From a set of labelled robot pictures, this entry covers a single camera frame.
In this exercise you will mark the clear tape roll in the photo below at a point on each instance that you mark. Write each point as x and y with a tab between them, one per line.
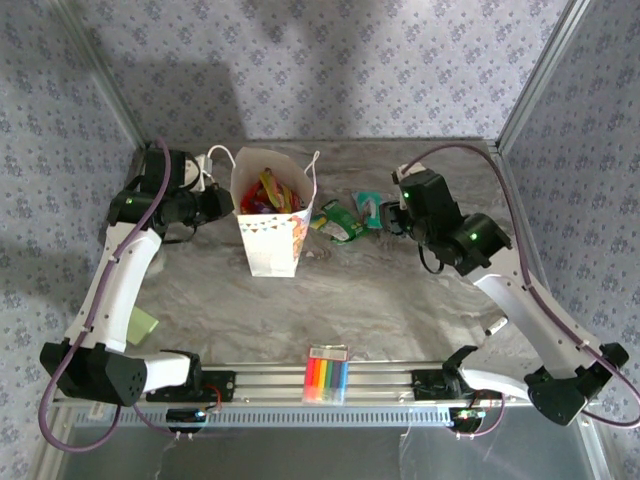
159	262

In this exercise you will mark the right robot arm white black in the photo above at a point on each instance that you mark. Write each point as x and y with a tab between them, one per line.
520	310

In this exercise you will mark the aluminium frame post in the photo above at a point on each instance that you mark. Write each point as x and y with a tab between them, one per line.
107	85
540	75

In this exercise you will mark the small controller circuit board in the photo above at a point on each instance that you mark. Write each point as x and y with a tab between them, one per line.
467	417
187	416

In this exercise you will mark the white marker pen black cap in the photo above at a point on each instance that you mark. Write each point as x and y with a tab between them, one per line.
495	327

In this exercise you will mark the rainbow marker pen pack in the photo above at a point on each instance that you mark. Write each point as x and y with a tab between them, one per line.
325	375

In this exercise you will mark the green sticky note pad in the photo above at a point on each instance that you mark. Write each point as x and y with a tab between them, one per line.
142	327

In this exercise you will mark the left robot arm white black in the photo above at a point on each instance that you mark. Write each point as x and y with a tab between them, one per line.
125	270

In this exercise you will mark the green snack packet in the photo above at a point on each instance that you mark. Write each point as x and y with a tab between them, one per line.
345	225

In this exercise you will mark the colourful gummy candy pack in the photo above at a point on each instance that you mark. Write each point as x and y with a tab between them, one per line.
270	197

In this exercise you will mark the cartoon animal print paper bag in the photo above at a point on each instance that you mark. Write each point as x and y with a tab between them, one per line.
270	245

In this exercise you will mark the teal snack packet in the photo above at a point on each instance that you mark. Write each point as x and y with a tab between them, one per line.
369	207

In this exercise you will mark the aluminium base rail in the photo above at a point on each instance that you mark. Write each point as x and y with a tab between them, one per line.
270	382

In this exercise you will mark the small yellow-green snack packet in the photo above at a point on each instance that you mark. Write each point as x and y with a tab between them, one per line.
318	221

